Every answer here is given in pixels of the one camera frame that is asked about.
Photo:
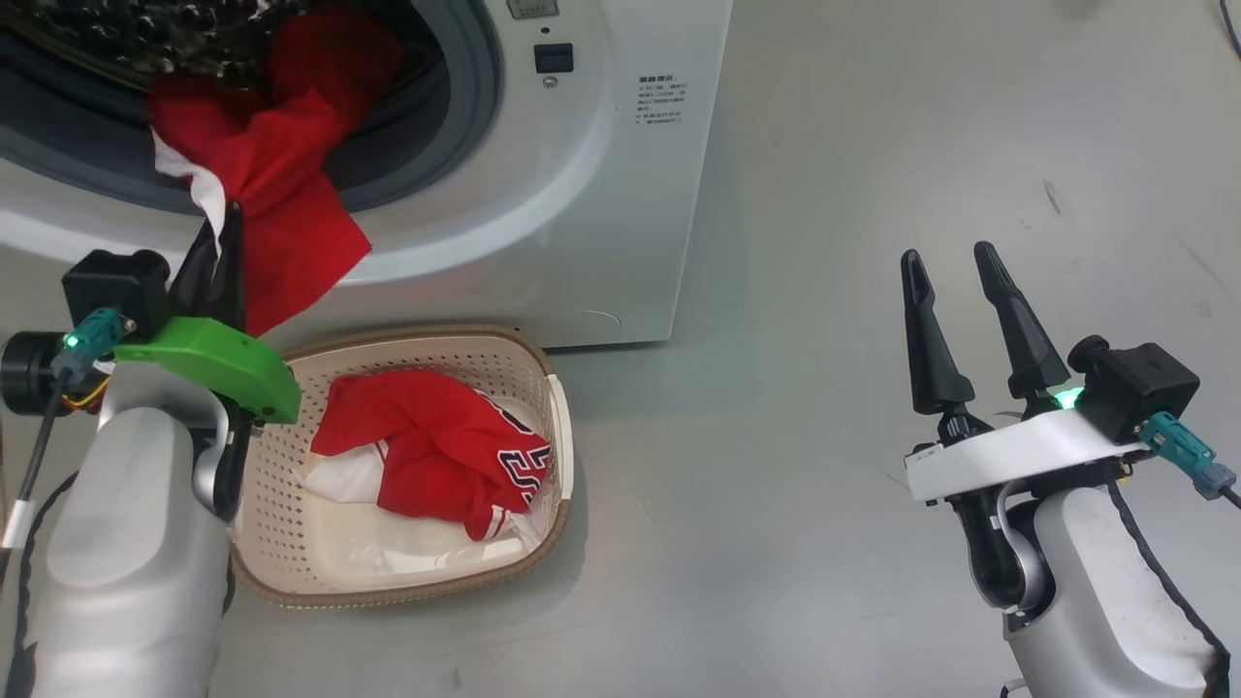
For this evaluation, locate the black round left gripper motor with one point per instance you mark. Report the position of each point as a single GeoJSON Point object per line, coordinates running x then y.
{"type": "Point", "coordinates": [27, 373]}

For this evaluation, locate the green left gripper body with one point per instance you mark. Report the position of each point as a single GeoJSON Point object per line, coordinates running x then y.
{"type": "Point", "coordinates": [223, 364]}

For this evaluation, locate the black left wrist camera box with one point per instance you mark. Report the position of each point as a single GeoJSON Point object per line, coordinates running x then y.
{"type": "Point", "coordinates": [116, 286]}

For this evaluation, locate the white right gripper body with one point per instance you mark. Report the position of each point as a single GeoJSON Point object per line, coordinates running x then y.
{"type": "Point", "coordinates": [1008, 451]}

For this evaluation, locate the red and white garment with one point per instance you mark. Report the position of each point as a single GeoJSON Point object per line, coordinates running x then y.
{"type": "Point", "coordinates": [291, 184]}

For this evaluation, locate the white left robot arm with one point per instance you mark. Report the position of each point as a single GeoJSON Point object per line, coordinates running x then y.
{"type": "Point", "coordinates": [126, 562]}

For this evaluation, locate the cream perforated laundry basket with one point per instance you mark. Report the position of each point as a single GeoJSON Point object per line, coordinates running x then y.
{"type": "Point", "coordinates": [291, 543]}

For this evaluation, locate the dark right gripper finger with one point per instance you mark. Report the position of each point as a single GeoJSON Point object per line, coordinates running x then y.
{"type": "Point", "coordinates": [933, 359]}
{"type": "Point", "coordinates": [1023, 334]}

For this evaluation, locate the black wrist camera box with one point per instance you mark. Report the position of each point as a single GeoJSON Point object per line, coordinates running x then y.
{"type": "Point", "coordinates": [116, 286]}
{"type": "Point", "coordinates": [1139, 388]}

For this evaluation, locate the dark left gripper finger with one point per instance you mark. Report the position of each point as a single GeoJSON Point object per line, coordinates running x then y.
{"type": "Point", "coordinates": [192, 286]}
{"type": "Point", "coordinates": [231, 281]}

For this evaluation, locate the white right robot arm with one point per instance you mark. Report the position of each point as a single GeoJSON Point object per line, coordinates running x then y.
{"type": "Point", "coordinates": [1096, 601]}

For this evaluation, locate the red jersey with number print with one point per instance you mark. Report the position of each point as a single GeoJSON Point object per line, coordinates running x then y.
{"type": "Point", "coordinates": [436, 446]}

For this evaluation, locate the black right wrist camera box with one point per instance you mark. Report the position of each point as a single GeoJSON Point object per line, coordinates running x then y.
{"type": "Point", "coordinates": [1139, 388]}

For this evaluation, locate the white front-load washing machine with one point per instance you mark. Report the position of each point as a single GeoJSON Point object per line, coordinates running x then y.
{"type": "Point", "coordinates": [582, 213]}

